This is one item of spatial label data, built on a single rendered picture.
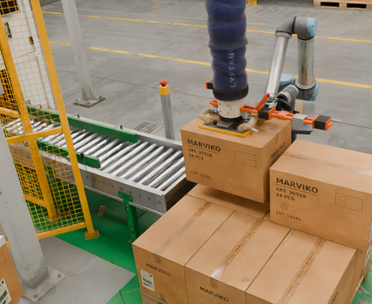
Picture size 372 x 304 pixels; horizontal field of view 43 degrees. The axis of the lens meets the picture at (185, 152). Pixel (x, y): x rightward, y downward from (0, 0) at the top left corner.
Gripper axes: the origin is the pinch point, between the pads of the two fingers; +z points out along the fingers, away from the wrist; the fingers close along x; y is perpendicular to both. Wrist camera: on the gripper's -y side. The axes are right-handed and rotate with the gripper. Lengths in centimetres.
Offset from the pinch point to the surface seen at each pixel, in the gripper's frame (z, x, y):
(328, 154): -10.0, -25.6, -33.8
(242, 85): 2.9, 16.0, 17.4
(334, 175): 11, -26, -45
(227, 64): 8.5, 30.9, 23.4
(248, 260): 58, -65, -14
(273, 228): 26, -66, -14
